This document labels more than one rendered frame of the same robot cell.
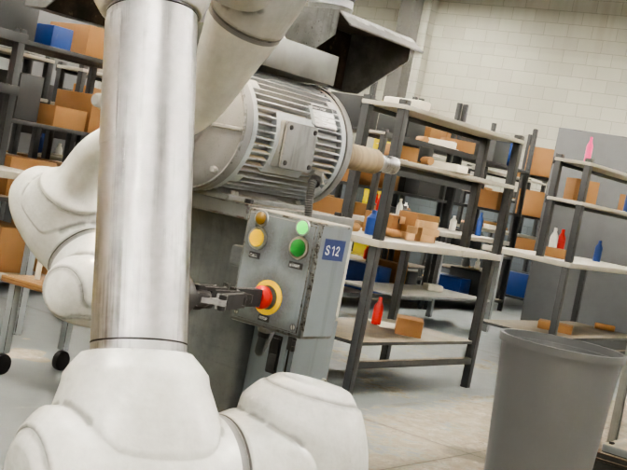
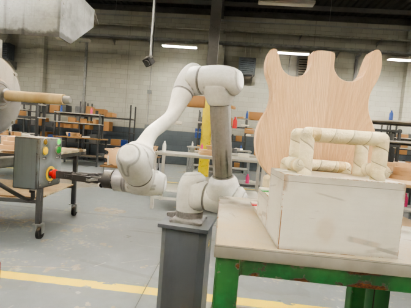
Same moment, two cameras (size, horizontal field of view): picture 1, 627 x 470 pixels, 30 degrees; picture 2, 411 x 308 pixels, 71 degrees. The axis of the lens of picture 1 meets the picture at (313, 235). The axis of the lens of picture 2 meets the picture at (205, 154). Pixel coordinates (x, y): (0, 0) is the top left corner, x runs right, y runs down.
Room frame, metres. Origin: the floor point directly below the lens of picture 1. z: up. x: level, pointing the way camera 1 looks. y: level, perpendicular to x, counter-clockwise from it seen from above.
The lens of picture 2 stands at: (2.06, 1.36, 1.17)
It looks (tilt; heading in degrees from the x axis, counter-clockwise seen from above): 3 degrees down; 238
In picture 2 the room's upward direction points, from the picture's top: 5 degrees clockwise
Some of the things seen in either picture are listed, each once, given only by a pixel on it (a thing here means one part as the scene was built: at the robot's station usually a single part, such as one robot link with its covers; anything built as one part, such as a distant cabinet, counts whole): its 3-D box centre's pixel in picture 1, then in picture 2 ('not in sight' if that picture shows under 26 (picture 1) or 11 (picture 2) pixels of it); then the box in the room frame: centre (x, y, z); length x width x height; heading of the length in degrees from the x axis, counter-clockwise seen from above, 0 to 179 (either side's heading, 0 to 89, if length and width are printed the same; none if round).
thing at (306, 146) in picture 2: not in sight; (306, 154); (1.52, 0.92, 1.15); 0.03 x 0.03 x 0.09
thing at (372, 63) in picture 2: not in sight; (364, 68); (1.23, 0.87, 1.41); 0.07 x 0.04 x 0.10; 148
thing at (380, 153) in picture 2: not in sight; (379, 159); (1.38, 1.01, 1.15); 0.03 x 0.03 x 0.09
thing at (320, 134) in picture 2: not in sight; (344, 136); (1.45, 0.97, 1.20); 0.20 x 0.03 x 0.03; 148
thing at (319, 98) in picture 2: not in sight; (315, 120); (1.34, 0.80, 1.25); 0.35 x 0.04 x 0.40; 148
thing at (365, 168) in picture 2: not in sight; (372, 170); (1.35, 0.99, 1.12); 0.11 x 0.03 x 0.03; 59
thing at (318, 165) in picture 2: not in sight; (315, 165); (1.36, 0.83, 1.12); 0.20 x 0.03 x 0.03; 148
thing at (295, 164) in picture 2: not in sight; (295, 164); (1.51, 0.88, 1.12); 0.11 x 0.03 x 0.03; 59
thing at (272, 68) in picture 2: not in sight; (276, 65); (1.45, 0.73, 1.40); 0.07 x 0.04 x 0.09; 148
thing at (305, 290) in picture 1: (298, 287); (18, 167); (2.10, 0.01, 0.99); 0.24 x 0.21 x 0.26; 145
